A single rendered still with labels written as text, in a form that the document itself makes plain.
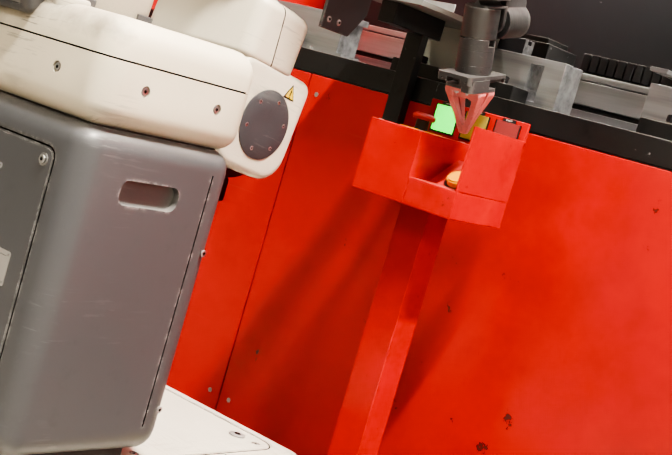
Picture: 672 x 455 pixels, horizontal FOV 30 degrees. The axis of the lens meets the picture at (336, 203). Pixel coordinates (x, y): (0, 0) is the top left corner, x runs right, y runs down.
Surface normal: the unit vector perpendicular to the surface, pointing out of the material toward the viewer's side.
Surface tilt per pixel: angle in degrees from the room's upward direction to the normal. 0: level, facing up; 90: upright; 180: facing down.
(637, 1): 90
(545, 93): 90
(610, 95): 90
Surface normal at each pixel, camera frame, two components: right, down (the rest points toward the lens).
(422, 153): 0.75, 0.27
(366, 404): -0.60, -0.11
